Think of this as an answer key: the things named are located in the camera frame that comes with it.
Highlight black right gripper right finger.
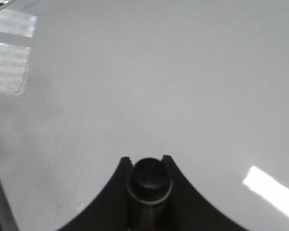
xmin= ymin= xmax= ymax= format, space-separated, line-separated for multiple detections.
xmin=161 ymin=155 xmax=246 ymax=231

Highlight black white whiteboard marker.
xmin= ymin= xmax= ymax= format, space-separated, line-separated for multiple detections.
xmin=126 ymin=158 xmax=173 ymax=231

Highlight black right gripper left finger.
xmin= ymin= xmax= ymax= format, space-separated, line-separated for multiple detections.
xmin=59 ymin=157 xmax=132 ymax=231

